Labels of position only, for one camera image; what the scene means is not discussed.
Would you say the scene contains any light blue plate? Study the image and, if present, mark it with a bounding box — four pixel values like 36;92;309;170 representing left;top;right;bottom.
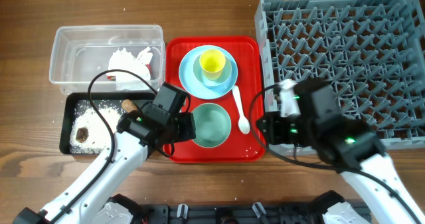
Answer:
179;45;238;100

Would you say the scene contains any dark brown food chunk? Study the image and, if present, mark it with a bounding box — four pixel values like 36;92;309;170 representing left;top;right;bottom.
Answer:
76;127;89;143

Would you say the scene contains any red plastic tray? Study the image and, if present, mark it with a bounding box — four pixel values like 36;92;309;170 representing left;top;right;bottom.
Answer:
165;36;265;164

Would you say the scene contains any white paper napkin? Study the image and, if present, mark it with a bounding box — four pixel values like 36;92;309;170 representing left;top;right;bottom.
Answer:
106;47;153;91

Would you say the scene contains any yellow plastic cup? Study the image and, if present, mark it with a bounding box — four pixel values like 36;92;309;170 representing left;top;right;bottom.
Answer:
199;49;226;80

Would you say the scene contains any mint green bowl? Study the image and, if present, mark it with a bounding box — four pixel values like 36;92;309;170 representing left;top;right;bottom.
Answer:
192;103;232;148

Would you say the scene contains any white rice pile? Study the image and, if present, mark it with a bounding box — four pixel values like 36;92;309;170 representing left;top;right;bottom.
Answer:
69;100;124;154

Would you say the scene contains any grey dishwasher rack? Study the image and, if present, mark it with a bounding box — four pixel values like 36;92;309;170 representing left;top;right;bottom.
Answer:
254;0;424;150

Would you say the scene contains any white plastic spoon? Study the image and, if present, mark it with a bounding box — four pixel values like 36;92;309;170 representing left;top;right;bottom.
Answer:
232;85;250;134

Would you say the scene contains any red snack wrapper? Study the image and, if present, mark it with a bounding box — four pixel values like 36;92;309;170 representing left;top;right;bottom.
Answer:
106;62;151;82

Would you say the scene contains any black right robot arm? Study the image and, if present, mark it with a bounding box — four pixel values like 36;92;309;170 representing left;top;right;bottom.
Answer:
250;78;424;223

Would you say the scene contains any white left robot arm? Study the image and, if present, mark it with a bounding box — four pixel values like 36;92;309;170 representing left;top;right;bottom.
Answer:
14;103;195;223

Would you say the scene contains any black plastic bin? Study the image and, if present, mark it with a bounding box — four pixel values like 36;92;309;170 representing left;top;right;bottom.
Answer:
59;92;154;156

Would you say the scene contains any small light blue bowl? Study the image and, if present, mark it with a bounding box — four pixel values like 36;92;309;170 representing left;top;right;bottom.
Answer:
193;55;232;88

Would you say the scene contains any clear plastic bin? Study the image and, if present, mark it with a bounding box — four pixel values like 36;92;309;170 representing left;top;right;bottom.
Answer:
49;25;165;94

